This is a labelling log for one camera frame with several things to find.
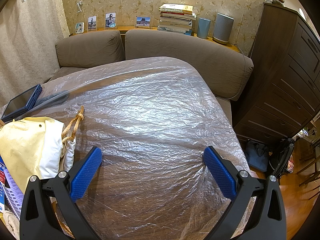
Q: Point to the dark wooden cabinet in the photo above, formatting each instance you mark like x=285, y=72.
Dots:
x=282, y=94

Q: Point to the blue cylindrical container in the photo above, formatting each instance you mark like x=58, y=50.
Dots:
x=203, y=28

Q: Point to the brown fabric sofa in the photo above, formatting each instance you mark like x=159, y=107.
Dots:
x=224, y=70

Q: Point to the clear plastic table cover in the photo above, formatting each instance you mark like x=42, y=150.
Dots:
x=152, y=119

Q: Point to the landscape photo frame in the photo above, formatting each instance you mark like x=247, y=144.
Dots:
x=143, y=22

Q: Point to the stack of books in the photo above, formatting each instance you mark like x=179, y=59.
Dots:
x=176, y=18

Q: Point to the small left photo frame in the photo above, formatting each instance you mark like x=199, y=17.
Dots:
x=79, y=28

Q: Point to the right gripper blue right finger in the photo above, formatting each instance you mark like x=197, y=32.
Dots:
x=267, y=219

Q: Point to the beige curtain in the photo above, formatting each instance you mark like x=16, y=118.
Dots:
x=30, y=30

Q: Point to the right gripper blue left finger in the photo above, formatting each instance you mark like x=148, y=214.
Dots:
x=38, y=219

